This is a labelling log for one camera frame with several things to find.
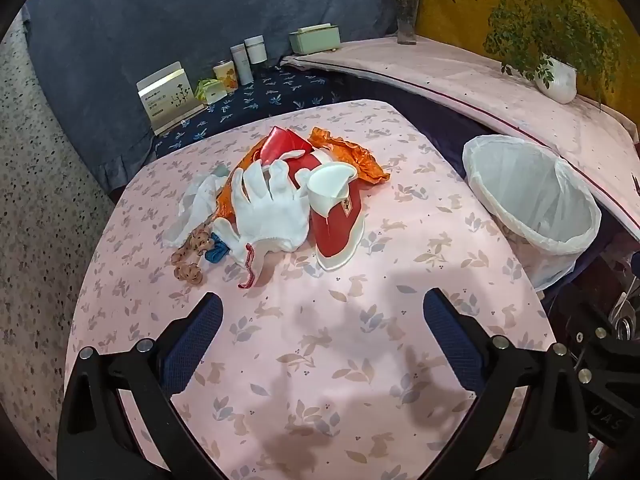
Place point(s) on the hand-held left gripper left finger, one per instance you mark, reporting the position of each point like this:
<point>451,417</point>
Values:
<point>195,340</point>

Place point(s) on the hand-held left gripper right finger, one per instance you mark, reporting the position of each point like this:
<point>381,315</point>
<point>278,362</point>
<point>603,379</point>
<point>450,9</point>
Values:
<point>450,335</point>

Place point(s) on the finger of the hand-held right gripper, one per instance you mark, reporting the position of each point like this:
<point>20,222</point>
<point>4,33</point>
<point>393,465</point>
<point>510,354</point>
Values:
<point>607,360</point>

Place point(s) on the white waffle cloth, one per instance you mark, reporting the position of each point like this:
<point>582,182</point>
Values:
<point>197,205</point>

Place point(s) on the small blue scrap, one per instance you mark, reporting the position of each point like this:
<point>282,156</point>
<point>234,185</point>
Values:
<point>216,254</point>

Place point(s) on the pink rabbit-print tablecloth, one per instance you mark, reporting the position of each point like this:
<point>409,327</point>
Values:
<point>300,320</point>

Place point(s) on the white knit glove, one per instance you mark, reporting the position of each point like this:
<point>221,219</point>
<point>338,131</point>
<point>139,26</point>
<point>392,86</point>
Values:
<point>270,210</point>

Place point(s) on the dark purple cloth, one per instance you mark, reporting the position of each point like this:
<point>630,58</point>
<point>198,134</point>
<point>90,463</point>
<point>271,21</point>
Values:
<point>435,120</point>

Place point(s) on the white printed carton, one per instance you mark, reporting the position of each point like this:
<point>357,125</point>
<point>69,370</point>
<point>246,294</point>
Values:
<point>167,97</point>

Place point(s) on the green packet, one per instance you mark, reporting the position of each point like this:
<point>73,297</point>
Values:
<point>210,91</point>

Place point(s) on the dark blue floral cloth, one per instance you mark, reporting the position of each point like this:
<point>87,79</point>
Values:
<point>270,95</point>

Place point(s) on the pale pink ledge cloth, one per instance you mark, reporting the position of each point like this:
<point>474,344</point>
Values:
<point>450,75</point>

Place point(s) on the yellow floral can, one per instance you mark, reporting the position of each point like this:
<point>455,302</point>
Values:
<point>226,76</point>

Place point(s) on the green plant in white pot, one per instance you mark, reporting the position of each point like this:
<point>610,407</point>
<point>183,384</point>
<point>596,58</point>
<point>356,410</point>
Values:
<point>555,80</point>

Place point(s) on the tall white canister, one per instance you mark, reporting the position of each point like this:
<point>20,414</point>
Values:
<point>241,65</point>

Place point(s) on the short white canister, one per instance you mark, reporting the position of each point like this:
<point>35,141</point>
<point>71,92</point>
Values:
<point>255,50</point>

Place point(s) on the glass vase with pink flowers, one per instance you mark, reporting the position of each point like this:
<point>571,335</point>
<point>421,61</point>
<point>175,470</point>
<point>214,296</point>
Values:
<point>407,20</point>

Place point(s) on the yellow backdrop cloth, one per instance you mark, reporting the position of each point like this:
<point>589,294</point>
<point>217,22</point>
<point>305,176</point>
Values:
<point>450,15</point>

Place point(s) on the pale green box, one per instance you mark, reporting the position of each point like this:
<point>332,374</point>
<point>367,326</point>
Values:
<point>315,40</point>

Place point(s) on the blue backdrop cloth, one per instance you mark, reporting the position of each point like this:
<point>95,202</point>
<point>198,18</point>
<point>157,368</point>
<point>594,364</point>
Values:
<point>125,20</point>

